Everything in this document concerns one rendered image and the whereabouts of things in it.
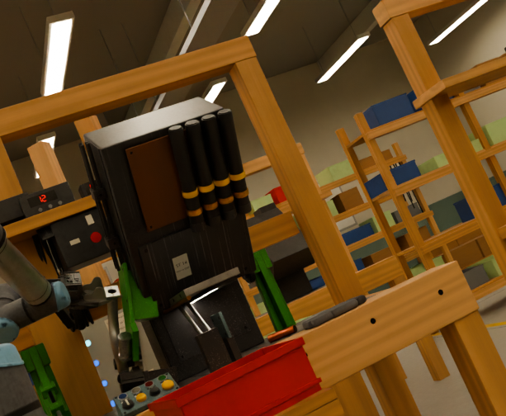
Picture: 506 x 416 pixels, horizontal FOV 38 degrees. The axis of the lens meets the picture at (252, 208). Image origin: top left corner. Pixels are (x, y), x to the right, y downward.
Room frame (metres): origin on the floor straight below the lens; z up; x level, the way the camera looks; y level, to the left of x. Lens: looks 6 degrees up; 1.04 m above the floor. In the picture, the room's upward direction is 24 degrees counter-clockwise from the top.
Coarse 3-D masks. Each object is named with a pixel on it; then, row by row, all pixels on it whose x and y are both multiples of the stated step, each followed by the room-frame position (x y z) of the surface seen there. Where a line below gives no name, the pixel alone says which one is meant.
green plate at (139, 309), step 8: (120, 272) 2.10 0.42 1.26; (128, 272) 2.05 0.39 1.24; (120, 280) 2.12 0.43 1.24; (128, 280) 2.04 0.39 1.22; (128, 288) 2.03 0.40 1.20; (136, 288) 2.05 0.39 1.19; (128, 296) 2.03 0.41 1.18; (136, 296) 2.05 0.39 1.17; (128, 304) 2.03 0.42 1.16; (136, 304) 2.05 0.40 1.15; (144, 304) 2.05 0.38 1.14; (152, 304) 2.06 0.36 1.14; (128, 312) 2.04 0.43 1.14; (136, 312) 2.04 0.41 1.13; (144, 312) 2.05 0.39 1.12; (152, 312) 2.06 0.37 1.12; (128, 320) 2.06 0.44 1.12; (136, 320) 2.07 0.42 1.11; (144, 320) 2.12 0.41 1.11; (128, 328) 2.07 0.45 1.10
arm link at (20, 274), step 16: (0, 240) 1.66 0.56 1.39; (0, 256) 1.70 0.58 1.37; (16, 256) 1.75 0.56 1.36; (0, 272) 1.75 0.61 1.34; (16, 272) 1.77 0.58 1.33; (32, 272) 1.82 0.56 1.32; (16, 288) 1.82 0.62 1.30; (32, 288) 1.84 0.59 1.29; (48, 288) 1.90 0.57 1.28; (64, 288) 1.97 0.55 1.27; (32, 304) 1.90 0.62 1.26; (48, 304) 1.92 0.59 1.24; (64, 304) 1.94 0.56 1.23; (32, 320) 1.94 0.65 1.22
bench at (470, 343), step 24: (456, 336) 2.11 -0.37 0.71; (480, 336) 2.12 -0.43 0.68; (384, 360) 2.67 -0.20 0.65; (456, 360) 2.16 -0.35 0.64; (480, 360) 2.11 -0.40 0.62; (384, 384) 2.66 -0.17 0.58; (480, 384) 2.11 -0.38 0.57; (504, 384) 2.12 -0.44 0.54; (384, 408) 2.72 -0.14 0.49; (408, 408) 2.68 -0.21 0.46; (480, 408) 2.16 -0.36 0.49; (504, 408) 2.11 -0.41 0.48
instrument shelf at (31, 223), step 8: (80, 200) 2.28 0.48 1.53; (88, 200) 2.28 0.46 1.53; (56, 208) 2.25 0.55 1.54; (64, 208) 2.26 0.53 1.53; (72, 208) 2.26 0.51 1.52; (80, 208) 2.27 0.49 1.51; (88, 208) 2.28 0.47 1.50; (32, 216) 2.22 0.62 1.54; (40, 216) 2.23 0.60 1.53; (48, 216) 2.24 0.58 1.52; (56, 216) 2.24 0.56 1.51; (64, 216) 2.25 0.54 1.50; (16, 224) 2.20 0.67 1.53; (24, 224) 2.21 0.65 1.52; (32, 224) 2.22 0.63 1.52; (40, 224) 2.23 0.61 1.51; (48, 224) 2.24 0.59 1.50; (8, 232) 2.19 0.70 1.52; (16, 232) 2.20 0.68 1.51; (24, 232) 2.21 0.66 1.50; (32, 232) 2.26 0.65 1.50; (16, 240) 2.27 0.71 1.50
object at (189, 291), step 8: (224, 272) 1.95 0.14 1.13; (232, 272) 1.96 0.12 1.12; (208, 280) 1.93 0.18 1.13; (216, 280) 1.94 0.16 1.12; (224, 280) 1.95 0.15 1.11; (232, 280) 1.97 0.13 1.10; (192, 288) 1.91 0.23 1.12; (200, 288) 1.92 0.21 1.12; (208, 288) 1.96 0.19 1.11; (216, 288) 1.97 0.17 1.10; (176, 296) 2.00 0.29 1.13; (184, 296) 1.92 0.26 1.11; (192, 296) 2.12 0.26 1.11; (200, 296) 2.07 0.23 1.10; (176, 304) 2.04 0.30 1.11; (168, 312) 2.18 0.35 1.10
